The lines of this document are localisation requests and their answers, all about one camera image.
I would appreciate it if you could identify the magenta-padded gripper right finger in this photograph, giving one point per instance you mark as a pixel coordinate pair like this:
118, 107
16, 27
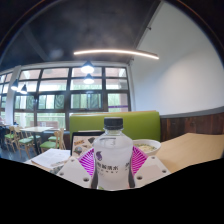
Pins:
139, 160

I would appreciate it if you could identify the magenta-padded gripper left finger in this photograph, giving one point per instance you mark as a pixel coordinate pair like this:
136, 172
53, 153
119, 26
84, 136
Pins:
86, 161

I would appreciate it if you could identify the clear black-capped water bottle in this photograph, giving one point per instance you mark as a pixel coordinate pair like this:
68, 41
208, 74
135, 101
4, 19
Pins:
112, 160

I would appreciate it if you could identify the white bowl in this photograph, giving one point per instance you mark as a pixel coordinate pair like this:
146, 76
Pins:
148, 146

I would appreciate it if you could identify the sticker-covered black tablet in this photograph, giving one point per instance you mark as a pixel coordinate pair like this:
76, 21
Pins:
81, 141

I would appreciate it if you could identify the white paper sheets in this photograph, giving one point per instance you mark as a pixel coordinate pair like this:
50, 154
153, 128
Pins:
51, 157

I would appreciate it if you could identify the green upholstered booth bench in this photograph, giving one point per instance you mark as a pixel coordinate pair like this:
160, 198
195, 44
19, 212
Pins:
140, 125

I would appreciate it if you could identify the wooden green-seat chairs group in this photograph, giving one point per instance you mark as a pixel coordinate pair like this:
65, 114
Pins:
48, 144

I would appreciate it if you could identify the wooden dining table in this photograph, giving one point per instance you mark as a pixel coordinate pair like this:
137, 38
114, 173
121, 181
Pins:
36, 129

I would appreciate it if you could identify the dark pendant lamps group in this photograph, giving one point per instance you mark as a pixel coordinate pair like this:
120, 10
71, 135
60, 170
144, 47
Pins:
87, 68

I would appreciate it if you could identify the curved linear ceiling light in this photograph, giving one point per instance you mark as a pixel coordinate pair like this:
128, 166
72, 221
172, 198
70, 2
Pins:
116, 51

